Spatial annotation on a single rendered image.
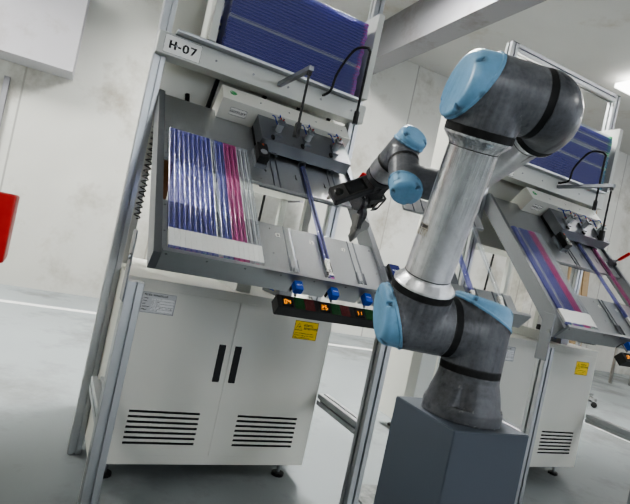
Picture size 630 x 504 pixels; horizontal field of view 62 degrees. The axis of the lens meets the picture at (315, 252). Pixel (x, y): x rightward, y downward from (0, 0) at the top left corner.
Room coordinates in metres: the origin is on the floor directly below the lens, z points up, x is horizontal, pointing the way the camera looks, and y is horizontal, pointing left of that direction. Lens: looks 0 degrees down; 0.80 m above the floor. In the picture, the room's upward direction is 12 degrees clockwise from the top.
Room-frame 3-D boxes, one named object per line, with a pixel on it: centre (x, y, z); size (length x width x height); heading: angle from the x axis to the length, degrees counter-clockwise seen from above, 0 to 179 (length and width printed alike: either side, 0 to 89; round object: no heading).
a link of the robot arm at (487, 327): (1.01, -0.33, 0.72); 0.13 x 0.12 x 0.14; 100
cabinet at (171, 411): (1.95, 0.34, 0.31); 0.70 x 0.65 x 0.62; 117
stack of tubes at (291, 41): (1.86, 0.23, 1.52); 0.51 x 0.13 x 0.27; 117
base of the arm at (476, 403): (1.01, -0.34, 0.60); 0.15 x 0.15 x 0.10
